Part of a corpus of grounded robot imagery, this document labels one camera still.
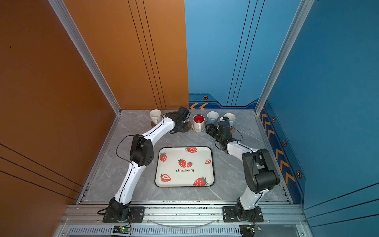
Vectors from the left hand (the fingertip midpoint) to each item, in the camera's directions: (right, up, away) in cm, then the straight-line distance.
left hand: (184, 127), depth 104 cm
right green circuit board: (+33, -49, -34) cm, 68 cm away
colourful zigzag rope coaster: (+10, -3, +2) cm, 10 cm away
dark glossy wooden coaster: (-24, +2, +5) cm, 25 cm away
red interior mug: (+10, +4, +2) cm, 11 cm away
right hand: (+16, 0, -9) cm, 18 cm away
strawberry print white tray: (+1, -24, -14) cm, 28 cm away
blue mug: (+20, +7, +3) cm, 22 cm away
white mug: (-20, +8, 0) cm, 22 cm away
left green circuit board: (-29, -49, -33) cm, 66 cm away
